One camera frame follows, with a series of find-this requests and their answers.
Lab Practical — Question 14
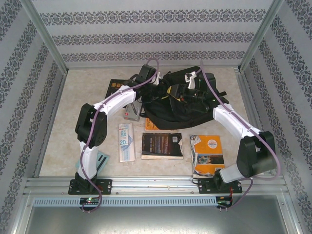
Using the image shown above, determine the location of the black backpack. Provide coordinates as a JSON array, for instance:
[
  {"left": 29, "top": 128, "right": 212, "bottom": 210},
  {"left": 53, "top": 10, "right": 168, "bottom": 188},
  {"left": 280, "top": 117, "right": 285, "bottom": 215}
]
[{"left": 141, "top": 66, "right": 227, "bottom": 131}]

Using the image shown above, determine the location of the small orange paperback book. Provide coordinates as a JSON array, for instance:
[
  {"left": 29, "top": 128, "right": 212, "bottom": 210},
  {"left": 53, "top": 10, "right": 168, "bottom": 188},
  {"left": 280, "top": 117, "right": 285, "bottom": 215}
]
[{"left": 145, "top": 118, "right": 160, "bottom": 132}]

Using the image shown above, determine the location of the black book yellow Chinese title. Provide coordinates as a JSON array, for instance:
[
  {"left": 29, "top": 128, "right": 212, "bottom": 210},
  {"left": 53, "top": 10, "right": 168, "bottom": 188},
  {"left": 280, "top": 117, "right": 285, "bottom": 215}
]
[{"left": 106, "top": 78, "right": 127, "bottom": 99}]

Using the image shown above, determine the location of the grey stapler pack red label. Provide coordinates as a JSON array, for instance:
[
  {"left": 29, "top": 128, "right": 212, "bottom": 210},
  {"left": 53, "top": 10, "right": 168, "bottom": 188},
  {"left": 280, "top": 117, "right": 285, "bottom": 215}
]
[{"left": 122, "top": 101, "right": 144, "bottom": 122}]

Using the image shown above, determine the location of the thick black paperback book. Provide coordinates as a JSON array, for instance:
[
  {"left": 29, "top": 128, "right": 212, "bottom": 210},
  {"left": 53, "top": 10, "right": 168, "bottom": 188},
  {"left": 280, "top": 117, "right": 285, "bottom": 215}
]
[{"left": 141, "top": 133, "right": 185, "bottom": 161}]

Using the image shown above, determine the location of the worn orange blue book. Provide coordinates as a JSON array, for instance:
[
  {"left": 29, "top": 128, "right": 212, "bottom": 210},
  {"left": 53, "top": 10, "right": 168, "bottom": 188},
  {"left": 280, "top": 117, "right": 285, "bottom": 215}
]
[{"left": 189, "top": 135, "right": 226, "bottom": 178}]

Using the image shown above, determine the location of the white blue ruler pack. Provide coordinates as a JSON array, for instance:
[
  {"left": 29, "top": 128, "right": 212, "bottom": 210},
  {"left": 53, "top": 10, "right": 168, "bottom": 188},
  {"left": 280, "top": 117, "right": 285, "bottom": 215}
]
[{"left": 118, "top": 123, "right": 136, "bottom": 163}]

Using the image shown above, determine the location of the teal calculator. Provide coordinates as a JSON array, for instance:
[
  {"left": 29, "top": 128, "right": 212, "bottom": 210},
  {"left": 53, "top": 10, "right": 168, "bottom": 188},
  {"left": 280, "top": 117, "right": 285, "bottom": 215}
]
[{"left": 75, "top": 150, "right": 110, "bottom": 173}]

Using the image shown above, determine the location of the right controller board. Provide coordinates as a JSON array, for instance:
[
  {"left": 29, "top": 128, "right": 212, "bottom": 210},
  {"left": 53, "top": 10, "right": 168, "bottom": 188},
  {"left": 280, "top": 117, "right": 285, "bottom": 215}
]
[{"left": 216, "top": 195, "right": 234, "bottom": 208}]

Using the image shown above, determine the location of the controller board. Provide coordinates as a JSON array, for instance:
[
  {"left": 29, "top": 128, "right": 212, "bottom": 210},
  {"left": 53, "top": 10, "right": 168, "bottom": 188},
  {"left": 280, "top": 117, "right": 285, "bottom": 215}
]
[
  {"left": 216, "top": 195, "right": 234, "bottom": 208},
  {"left": 79, "top": 196, "right": 102, "bottom": 205}
]

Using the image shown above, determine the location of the grey sheet metal panel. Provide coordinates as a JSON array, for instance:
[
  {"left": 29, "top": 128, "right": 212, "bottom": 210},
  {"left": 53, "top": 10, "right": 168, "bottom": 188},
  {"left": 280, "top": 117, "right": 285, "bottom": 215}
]
[{"left": 14, "top": 192, "right": 302, "bottom": 234}]

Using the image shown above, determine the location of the left controller board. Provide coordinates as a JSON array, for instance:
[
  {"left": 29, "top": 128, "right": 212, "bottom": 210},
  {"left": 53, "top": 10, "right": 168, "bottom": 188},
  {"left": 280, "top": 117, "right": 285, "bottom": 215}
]
[{"left": 79, "top": 196, "right": 102, "bottom": 205}]

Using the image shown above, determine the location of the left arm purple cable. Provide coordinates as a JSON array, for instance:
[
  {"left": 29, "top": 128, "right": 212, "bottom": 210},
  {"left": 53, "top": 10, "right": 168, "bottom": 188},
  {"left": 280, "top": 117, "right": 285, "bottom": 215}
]
[{"left": 81, "top": 58, "right": 160, "bottom": 214}]

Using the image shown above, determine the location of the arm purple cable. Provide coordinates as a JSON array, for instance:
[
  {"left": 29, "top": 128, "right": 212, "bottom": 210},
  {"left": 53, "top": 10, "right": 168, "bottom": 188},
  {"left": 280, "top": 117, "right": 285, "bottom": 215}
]
[
  {"left": 81, "top": 58, "right": 160, "bottom": 214},
  {"left": 199, "top": 60, "right": 282, "bottom": 210}
]

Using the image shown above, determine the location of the right aluminium side rail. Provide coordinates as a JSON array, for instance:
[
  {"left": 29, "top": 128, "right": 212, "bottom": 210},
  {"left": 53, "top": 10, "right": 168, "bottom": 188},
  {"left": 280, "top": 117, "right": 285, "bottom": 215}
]
[{"left": 234, "top": 68, "right": 285, "bottom": 177}]

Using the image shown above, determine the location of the aluminium side rail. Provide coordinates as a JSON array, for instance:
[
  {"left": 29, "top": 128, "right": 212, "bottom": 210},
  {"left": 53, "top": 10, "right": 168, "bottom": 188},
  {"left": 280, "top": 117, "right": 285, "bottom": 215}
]
[
  {"left": 234, "top": 68, "right": 285, "bottom": 177},
  {"left": 33, "top": 70, "right": 70, "bottom": 178}
]

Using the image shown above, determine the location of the right aluminium frame post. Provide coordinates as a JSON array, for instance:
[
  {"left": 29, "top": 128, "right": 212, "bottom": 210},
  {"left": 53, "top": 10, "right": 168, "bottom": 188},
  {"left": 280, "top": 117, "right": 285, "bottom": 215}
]
[{"left": 238, "top": 0, "right": 286, "bottom": 73}]

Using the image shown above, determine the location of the aluminium frame post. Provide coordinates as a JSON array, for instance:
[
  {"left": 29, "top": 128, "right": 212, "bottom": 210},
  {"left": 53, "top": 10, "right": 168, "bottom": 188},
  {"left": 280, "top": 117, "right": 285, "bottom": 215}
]
[
  {"left": 238, "top": 0, "right": 286, "bottom": 73},
  {"left": 20, "top": 0, "right": 69, "bottom": 75}
]

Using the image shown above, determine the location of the aluminium mounting rail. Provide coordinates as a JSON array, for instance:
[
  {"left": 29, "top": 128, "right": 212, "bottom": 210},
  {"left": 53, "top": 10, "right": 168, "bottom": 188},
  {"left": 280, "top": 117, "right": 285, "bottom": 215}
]
[{"left": 24, "top": 176, "right": 286, "bottom": 195}]

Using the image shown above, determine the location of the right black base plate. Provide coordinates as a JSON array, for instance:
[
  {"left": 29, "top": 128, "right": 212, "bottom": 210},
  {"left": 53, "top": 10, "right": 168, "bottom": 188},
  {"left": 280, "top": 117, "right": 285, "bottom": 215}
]
[{"left": 198, "top": 177, "right": 243, "bottom": 195}]

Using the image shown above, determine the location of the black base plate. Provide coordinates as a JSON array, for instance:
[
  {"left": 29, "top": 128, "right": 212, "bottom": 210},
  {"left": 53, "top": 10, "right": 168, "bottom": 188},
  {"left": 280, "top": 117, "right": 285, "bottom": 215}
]
[
  {"left": 198, "top": 177, "right": 243, "bottom": 195},
  {"left": 68, "top": 179, "right": 113, "bottom": 195}
]

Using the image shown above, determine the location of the left aluminium side rail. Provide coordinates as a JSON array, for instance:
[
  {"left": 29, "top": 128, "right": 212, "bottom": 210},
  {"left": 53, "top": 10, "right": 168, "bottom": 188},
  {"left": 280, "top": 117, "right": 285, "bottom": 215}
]
[{"left": 33, "top": 70, "right": 70, "bottom": 178}]

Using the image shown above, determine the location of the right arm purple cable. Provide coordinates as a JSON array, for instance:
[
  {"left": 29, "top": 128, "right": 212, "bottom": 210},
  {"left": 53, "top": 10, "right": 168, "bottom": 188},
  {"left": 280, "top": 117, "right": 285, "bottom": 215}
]
[{"left": 199, "top": 60, "right": 282, "bottom": 210}]

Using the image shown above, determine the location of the grey slotted cable duct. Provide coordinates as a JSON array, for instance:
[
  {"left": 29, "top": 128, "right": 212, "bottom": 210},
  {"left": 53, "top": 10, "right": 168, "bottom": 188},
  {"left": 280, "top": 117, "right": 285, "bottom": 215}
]
[{"left": 33, "top": 196, "right": 217, "bottom": 207}]

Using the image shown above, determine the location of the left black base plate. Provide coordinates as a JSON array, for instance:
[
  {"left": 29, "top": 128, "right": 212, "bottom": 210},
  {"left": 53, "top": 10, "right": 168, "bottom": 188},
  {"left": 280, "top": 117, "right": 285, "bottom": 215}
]
[{"left": 68, "top": 179, "right": 113, "bottom": 195}]

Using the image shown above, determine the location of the left aluminium frame post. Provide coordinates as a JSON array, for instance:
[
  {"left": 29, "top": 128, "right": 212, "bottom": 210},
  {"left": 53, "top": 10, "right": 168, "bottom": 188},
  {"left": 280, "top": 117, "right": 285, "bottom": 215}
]
[{"left": 20, "top": 0, "right": 69, "bottom": 75}]

